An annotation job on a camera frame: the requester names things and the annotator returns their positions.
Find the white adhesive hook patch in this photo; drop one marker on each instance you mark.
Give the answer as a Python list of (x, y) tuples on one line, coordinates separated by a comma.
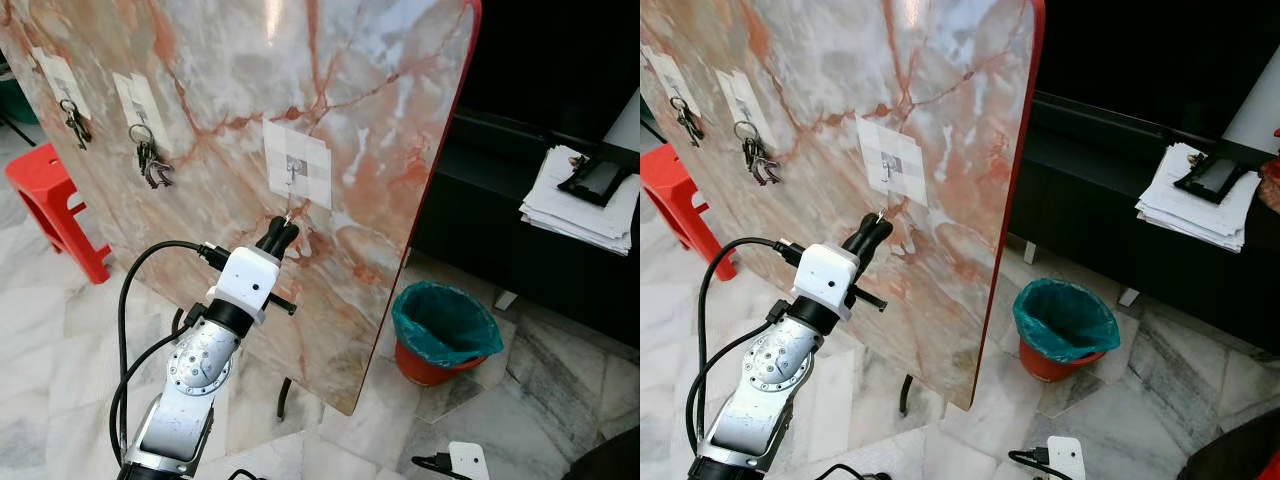
[(140, 100), (668, 70), (745, 98), (58, 75), (310, 150), (905, 145)]

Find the black board stand leg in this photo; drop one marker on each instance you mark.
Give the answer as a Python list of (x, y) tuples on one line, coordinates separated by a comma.
[(284, 400), (906, 396)]

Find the dark metal key bunch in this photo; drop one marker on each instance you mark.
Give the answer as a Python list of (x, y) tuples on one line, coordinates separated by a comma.
[(757, 158), (150, 160), (76, 125), (688, 120)]

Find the red bin green liner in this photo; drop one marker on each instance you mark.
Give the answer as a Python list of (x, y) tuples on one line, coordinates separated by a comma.
[(445, 325), (1065, 320)]

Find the red plastic stool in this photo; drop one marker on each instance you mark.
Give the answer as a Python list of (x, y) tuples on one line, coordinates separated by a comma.
[(670, 185), (45, 185)]

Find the black TV console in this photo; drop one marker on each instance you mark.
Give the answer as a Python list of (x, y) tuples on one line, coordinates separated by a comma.
[(1150, 260), (520, 240)]

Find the black framed tablet device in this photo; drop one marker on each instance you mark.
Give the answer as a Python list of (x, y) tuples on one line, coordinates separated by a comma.
[(597, 180), (1213, 178)]

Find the white paper stack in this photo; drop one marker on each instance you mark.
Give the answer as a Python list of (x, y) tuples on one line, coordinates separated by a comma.
[(1175, 215), (560, 215)]

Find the green bag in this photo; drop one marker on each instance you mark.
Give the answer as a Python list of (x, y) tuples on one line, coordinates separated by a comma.
[(12, 100)]

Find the dark rounded object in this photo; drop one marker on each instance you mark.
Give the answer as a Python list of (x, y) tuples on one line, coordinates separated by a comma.
[(610, 460), (1230, 450)]

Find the black television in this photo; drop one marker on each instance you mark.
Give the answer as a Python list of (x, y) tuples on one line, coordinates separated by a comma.
[(560, 50), (1150, 45)]

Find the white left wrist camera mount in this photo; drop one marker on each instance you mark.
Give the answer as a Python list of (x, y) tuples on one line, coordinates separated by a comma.
[(828, 275), (245, 280)]

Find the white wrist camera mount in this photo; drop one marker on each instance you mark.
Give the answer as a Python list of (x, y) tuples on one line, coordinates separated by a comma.
[(1066, 458), (245, 280), (468, 462), (828, 275)]

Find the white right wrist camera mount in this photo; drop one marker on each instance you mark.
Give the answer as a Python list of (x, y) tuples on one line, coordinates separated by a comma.
[(1066, 458), (468, 462)]

